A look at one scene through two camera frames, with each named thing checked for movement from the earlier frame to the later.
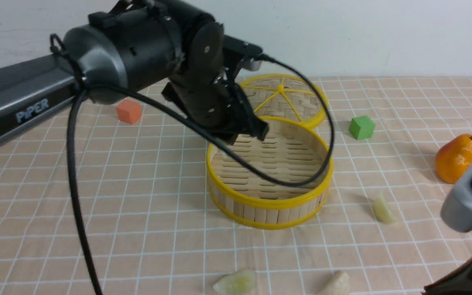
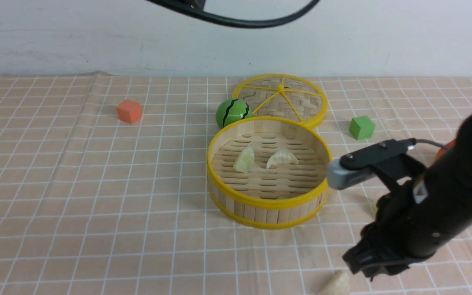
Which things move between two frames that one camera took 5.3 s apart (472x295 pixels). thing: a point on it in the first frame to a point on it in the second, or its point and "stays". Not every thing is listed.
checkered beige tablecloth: (402, 144) stays
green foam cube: (361, 127) stays
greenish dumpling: (242, 282) to (244, 162)
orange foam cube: (129, 111) stays
